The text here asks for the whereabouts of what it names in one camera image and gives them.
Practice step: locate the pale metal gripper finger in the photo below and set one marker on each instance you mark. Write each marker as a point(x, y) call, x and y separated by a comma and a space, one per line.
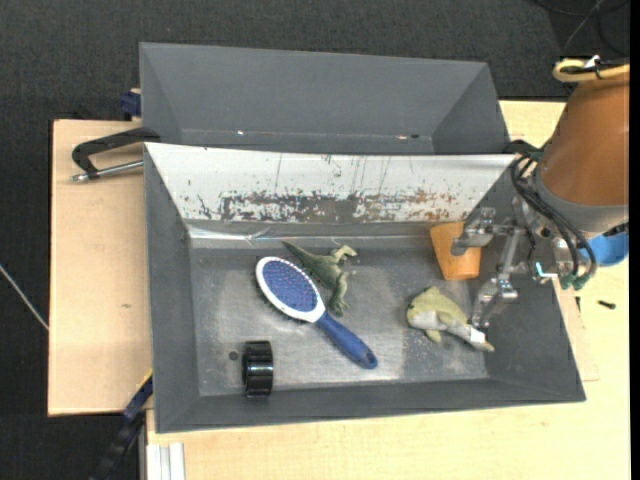
point(475, 235)
point(492, 300)

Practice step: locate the orange cup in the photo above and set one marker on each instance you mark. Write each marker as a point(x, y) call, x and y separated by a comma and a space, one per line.
point(457, 263)

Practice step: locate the pale green plush toy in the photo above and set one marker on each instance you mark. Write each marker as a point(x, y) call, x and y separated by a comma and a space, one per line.
point(440, 310)

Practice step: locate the small black screw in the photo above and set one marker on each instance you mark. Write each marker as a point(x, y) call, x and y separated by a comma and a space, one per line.
point(607, 305)

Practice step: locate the green toy dinosaur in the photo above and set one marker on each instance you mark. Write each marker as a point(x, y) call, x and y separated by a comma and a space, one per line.
point(332, 273)

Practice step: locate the blue and white hairbrush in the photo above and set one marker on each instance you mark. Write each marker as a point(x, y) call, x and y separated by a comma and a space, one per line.
point(292, 290)

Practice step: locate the grey metal bin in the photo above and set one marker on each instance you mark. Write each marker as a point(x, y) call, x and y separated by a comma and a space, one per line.
point(310, 98)

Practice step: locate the pale wood board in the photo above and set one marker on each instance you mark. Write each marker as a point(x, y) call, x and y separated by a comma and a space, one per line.
point(95, 268)

